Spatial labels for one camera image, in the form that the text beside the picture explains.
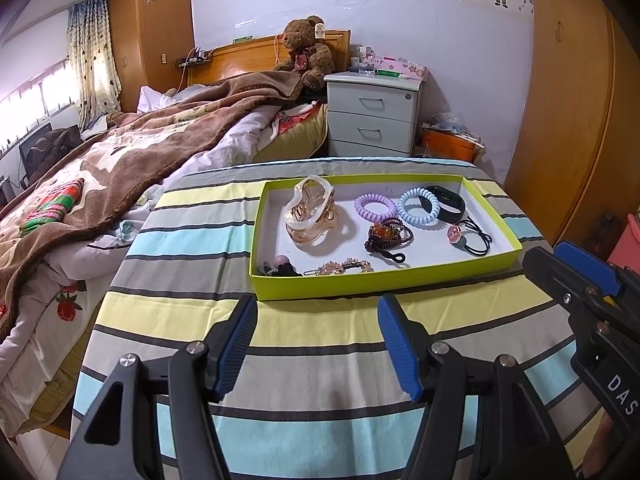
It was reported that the yellow green pillow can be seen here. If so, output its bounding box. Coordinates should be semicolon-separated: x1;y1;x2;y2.
255;102;330;163

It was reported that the bear charm hair tie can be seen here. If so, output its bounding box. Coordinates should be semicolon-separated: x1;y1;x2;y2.
257;255;305;278

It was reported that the striped tablecloth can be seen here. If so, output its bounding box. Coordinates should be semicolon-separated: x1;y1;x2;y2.
72;157;616;480

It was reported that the black wrist band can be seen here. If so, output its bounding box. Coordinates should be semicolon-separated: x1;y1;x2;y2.
422;185;467;223

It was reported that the window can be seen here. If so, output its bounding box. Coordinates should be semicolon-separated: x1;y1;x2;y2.
0;57;76;146

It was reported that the translucent beige hair claw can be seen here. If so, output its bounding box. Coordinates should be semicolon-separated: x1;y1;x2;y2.
284;175;353;248

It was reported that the dark beaded bracelet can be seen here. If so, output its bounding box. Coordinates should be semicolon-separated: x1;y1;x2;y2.
367;216;415;263

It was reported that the red green plaid cloth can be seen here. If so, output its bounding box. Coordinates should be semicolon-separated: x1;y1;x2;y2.
20;180;83;236

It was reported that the wooden corner cabinet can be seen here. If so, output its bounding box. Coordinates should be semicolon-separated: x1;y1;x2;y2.
107;0;197;113

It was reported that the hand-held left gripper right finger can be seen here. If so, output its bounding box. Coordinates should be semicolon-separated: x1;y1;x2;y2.
377;294;581;480

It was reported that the spotted curtain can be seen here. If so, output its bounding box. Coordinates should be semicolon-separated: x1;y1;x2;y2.
66;0;123;131

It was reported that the grey drawer nightstand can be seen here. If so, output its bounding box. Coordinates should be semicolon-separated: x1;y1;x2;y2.
322;70;426;158

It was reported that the wooden bed headboard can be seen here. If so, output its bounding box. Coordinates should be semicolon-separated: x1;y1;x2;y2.
186;29;352;88

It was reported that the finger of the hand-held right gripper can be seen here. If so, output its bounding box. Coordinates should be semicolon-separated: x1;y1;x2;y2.
554;240;640;306
522;246;608;321

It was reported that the green cardboard tray box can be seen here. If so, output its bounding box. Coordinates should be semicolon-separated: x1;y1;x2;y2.
248;174;523;302

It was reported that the pink button black hair tie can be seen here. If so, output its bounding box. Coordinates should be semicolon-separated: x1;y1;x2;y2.
446;216;493;258

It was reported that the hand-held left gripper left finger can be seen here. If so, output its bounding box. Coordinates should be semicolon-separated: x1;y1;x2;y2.
56;294;259;480

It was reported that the dark cloth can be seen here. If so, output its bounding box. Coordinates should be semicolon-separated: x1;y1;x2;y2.
20;122;83;186

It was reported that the white floral quilt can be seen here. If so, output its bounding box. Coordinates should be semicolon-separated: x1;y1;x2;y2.
0;85;281;436

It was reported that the blue spiral hair tie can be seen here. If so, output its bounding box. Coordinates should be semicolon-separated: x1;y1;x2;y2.
397;187;441;228

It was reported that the person's right hand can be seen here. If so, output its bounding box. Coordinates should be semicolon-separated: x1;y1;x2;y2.
582;407;633;480

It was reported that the dark brown object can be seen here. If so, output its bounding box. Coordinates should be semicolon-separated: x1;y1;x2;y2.
595;212;623;261

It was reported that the pink floral box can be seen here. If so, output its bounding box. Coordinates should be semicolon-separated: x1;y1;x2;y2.
372;56;430;81

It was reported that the brown teddy bear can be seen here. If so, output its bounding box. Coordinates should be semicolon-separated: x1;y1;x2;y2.
274;15;337;92

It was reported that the orange storage box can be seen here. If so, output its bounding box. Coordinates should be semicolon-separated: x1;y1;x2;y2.
420;125;481;163

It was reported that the large wooden wardrobe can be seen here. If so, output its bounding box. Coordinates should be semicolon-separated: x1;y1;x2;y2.
505;0;640;251

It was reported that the brown fleece blanket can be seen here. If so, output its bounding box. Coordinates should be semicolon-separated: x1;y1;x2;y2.
0;70;306;341

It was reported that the rhinestone hair clip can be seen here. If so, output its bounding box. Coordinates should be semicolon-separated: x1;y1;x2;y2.
302;258;375;277

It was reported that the purple spiral hair tie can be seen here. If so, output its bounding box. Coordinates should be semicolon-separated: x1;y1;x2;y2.
354;192;397;222

